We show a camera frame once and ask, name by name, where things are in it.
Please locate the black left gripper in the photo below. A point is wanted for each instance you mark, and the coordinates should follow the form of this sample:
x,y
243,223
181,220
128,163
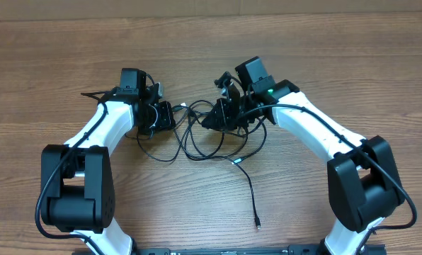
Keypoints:
x,y
165,115

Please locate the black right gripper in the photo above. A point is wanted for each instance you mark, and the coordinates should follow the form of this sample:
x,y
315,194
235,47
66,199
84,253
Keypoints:
x,y
220,114

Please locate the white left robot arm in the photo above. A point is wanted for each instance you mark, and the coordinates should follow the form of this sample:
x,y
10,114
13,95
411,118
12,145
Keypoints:
x,y
77,194

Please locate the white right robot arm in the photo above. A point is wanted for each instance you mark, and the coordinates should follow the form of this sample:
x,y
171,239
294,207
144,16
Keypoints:
x,y
363,180

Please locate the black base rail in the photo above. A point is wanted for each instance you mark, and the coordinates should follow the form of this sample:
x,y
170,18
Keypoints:
x,y
296,249

